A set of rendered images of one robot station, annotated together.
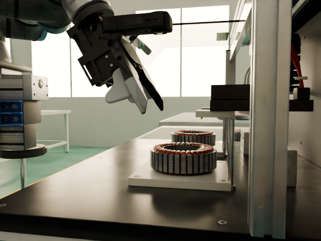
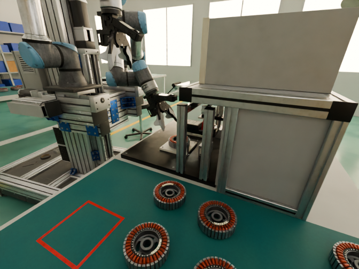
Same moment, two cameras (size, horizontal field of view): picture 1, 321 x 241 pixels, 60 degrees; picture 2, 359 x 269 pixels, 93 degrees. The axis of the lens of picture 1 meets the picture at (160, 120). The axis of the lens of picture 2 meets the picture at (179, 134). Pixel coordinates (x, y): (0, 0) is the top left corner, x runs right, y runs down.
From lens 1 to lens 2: 0.50 m
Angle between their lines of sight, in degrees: 25
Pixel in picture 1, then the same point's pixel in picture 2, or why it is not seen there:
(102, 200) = (150, 155)
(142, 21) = (165, 99)
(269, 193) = (180, 164)
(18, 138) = (134, 112)
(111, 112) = (189, 76)
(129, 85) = (159, 121)
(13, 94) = (131, 94)
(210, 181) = not seen: hidden behind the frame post
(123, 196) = (156, 153)
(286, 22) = (182, 129)
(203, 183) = not seen: hidden behind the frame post
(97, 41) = (153, 101)
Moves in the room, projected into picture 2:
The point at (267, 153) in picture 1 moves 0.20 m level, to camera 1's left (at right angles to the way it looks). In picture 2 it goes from (180, 155) to (134, 148)
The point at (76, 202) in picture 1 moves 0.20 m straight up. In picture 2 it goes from (143, 155) to (140, 115)
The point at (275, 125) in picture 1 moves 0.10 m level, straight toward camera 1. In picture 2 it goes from (180, 151) to (162, 161)
